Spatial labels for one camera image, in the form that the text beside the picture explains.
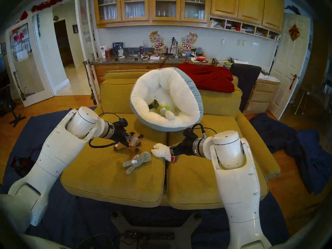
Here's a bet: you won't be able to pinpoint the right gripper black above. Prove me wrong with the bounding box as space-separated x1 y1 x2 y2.
170 128 196 156

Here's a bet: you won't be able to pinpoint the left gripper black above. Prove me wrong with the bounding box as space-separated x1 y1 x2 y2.
112 118 135 149

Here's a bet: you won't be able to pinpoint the crochet reindeer plush toy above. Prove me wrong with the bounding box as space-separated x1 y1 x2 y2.
114 132 144 151

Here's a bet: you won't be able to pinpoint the white llama plush toy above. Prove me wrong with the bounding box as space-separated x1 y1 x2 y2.
151 143 178 162

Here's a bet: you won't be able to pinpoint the green white leek plush toy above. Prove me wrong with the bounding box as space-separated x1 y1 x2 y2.
148 99 175 120

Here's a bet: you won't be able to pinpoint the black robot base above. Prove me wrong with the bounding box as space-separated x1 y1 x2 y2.
111 212 202 249

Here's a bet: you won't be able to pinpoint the white blue dog bed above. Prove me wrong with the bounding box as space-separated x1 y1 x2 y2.
130 67 204 132

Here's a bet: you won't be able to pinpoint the grey shaggy plush toy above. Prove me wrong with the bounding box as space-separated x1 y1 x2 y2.
122 152 151 175

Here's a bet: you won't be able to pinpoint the yellow sofa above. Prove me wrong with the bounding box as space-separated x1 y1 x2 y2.
60 70 281 209

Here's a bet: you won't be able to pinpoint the red blanket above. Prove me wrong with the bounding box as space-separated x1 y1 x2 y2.
176 62 235 93

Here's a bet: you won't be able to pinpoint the granite kitchen counter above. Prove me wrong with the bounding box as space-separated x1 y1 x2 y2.
89 53 216 79

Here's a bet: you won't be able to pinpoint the blue floor rug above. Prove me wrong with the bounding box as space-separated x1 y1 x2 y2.
0 107 289 249

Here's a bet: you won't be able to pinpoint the black chair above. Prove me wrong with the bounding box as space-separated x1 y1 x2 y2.
230 64 262 109

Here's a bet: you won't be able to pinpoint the wooden drawer unit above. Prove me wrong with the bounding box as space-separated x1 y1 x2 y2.
245 77 281 114

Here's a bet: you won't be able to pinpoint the red black bag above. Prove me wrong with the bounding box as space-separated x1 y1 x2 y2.
10 156 37 177

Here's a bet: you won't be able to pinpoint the black tripod stand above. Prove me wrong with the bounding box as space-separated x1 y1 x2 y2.
8 95 26 127

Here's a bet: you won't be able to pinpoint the white door with mirror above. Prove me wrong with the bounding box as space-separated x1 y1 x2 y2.
5 10 53 107

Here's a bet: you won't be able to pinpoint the dark blue crumpled blanket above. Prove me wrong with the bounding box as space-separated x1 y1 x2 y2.
250 113 332 194

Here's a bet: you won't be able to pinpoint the white panel door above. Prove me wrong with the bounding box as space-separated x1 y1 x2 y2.
267 12 311 120

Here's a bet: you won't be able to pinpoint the black television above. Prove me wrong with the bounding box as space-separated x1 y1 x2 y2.
0 55 11 89

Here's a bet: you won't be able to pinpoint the red tinsel garland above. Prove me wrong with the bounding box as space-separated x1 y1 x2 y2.
31 0 75 13

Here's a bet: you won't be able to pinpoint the red diamond door decoration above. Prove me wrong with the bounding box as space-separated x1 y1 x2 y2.
288 24 301 41

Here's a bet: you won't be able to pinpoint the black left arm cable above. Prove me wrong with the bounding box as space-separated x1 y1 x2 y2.
88 112 127 148

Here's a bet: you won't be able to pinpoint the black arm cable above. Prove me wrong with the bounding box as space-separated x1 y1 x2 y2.
88 112 127 148
191 123 217 137

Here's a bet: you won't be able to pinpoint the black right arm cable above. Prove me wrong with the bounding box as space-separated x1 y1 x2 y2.
191 123 217 137

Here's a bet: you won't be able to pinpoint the hanging bell strap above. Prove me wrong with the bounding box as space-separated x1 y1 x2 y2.
83 60 98 105

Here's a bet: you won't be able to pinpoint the red floor cable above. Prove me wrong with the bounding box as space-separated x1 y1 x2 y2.
27 145 43 158

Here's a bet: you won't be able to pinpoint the cartoon child wall decoration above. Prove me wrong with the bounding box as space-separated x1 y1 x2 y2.
179 31 198 54
149 31 167 54

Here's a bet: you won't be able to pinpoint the wooden wall cabinets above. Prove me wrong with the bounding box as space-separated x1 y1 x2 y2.
93 0 284 41

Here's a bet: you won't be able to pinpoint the black bat wall decoration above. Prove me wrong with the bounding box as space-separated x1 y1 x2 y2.
285 5 301 16

